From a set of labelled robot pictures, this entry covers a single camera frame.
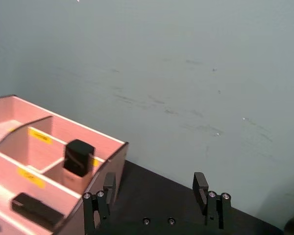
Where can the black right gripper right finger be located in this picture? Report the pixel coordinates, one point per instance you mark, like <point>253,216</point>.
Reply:
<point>212,208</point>

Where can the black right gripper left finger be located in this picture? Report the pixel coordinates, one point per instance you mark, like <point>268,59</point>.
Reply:
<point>89,208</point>

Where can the bottle with black cap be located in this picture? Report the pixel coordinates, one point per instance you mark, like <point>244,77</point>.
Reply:
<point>77,156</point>

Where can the flat black rectangular block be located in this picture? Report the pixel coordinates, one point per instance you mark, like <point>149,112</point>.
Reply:
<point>34,210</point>

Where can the black table cloth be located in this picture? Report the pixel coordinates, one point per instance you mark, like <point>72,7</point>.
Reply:
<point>152,193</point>

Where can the yellow label sticker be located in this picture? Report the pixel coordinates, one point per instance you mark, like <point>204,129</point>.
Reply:
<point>30,177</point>
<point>40,136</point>

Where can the pale wooden compartment organizer box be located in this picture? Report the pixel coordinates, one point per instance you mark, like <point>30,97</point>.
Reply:
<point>63,132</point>

